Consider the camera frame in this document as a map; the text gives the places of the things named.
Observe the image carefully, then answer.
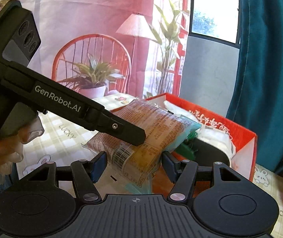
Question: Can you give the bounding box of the white mesh zipper bag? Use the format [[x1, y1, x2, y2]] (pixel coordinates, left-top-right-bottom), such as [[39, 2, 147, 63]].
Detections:
[[164, 100, 236, 160]]

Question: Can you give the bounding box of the checkered rabbit print tablecloth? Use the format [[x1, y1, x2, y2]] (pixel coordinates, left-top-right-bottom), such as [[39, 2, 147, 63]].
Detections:
[[15, 93, 283, 228]]

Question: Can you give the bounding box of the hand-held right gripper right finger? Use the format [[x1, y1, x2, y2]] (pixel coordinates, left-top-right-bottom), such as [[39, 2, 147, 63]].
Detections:
[[162, 152, 252, 202]]

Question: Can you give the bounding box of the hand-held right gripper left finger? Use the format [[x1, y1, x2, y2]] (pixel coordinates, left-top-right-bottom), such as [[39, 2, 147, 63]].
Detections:
[[20, 151, 108, 202]]

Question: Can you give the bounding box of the green fuzzy item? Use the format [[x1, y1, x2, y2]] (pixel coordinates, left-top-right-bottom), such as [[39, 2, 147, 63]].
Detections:
[[176, 131, 199, 160]]

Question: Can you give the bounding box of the printed pink room backdrop cloth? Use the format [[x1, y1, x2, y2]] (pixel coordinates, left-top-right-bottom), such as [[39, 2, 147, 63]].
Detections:
[[0, 0, 191, 100]]

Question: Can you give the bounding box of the teal curtain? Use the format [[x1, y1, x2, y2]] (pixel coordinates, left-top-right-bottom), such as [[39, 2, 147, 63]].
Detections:
[[227, 0, 283, 179]]

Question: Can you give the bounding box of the red strawberry print cardboard box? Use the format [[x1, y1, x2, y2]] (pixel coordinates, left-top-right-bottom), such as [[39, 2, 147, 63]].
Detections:
[[107, 93, 257, 182]]

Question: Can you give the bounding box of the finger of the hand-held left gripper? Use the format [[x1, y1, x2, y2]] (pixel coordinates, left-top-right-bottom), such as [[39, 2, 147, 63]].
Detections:
[[83, 108, 147, 147]]

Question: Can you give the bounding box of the clear snack packet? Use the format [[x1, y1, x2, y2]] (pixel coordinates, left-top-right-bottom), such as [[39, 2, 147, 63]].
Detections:
[[82, 99, 202, 195]]

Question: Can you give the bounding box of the window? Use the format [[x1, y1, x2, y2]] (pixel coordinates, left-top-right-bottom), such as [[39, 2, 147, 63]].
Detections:
[[190, 0, 239, 44]]

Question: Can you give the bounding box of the black soft item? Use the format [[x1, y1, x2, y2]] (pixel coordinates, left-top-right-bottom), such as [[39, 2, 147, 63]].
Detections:
[[193, 139, 231, 168]]

